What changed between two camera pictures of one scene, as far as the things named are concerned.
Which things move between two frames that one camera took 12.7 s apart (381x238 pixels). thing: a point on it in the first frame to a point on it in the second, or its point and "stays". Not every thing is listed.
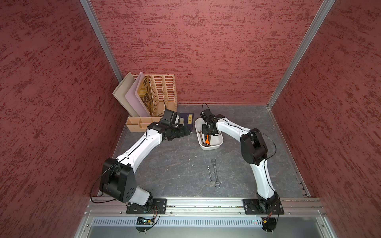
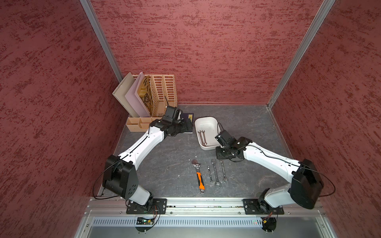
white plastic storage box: [216, 141] stays
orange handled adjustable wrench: [207, 141] to [197, 165]
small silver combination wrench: [211, 181] stays
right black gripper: [206, 132] to [219, 154]
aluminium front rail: [116, 207] stays
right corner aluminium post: [316, 23] stays
